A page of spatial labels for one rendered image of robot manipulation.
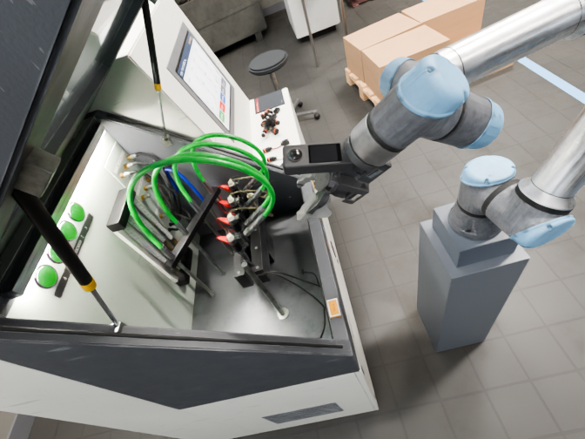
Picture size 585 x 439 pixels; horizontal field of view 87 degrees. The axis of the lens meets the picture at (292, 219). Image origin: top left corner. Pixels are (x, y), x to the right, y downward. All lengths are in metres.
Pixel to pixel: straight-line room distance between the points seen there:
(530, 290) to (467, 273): 0.97
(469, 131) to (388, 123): 0.12
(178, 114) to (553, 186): 1.00
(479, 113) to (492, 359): 1.51
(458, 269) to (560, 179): 0.42
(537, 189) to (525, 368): 1.19
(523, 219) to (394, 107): 0.52
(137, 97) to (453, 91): 0.89
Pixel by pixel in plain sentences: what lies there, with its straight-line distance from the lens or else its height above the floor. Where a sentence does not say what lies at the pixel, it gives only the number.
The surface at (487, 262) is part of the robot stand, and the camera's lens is 1.16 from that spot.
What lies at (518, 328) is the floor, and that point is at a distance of 1.97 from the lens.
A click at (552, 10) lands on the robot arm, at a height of 1.49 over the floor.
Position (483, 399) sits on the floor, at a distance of 1.83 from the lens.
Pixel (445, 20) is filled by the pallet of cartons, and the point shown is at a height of 0.41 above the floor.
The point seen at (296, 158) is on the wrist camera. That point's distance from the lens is 0.50.
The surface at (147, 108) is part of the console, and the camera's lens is 1.11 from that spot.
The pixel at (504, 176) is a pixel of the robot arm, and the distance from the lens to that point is 0.92.
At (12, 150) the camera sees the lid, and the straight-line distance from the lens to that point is 0.32.
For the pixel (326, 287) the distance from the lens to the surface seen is 0.94.
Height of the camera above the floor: 1.77
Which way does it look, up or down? 48 degrees down
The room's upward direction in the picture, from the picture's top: 25 degrees counter-clockwise
